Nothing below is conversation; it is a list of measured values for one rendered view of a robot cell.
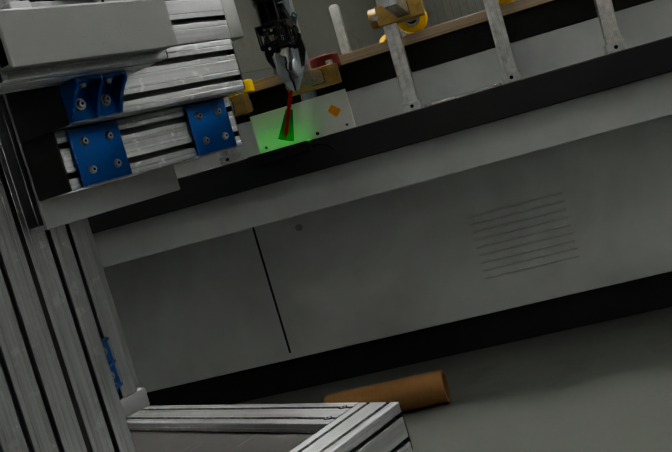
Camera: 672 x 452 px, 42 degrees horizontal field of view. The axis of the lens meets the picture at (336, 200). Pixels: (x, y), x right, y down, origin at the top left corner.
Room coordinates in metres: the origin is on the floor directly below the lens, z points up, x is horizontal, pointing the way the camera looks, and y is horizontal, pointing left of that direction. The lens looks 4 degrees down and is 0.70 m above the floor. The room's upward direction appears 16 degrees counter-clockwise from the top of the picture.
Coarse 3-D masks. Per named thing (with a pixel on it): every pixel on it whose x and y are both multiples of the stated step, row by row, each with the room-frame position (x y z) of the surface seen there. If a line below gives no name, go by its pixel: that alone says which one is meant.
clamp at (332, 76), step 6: (324, 66) 2.19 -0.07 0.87; (330, 66) 2.19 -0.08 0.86; (336, 66) 2.21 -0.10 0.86; (324, 72) 2.19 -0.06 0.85; (330, 72) 2.19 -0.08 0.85; (336, 72) 2.19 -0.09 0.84; (324, 78) 2.19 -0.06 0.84; (330, 78) 2.19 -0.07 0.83; (336, 78) 2.19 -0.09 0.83; (318, 84) 2.20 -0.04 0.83; (324, 84) 2.19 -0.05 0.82; (330, 84) 2.19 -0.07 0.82; (300, 90) 2.21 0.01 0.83; (306, 90) 2.20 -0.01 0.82
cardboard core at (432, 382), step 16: (384, 384) 2.07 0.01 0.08; (400, 384) 2.05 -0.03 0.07; (416, 384) 2.04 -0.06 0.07; (432, 384) 2.02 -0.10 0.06; (336, 400) 2.08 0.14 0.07; (352, 400) 2.07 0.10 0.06; (368, 400) 2.06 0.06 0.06; (384, 400) 2.04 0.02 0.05; (400, 400) 2.03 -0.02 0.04; (416, 400) 2.03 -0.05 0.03; (432, 400) 2.02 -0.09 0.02; (448, 400) 2.03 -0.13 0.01
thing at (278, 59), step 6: (276, 54) 1.93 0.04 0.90; (276, 60) 1.91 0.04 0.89; (282, 60) 1.93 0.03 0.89; (276, 66) 1.90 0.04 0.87; (282, 66) 1.93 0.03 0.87; (282, 72) 1.92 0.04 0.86; (288, 72) 1.93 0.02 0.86; (282, 78) 1.91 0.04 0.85; (288, 78) 1.93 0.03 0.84; (288, 84) 1.93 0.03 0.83; (294, 90) 1.93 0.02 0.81
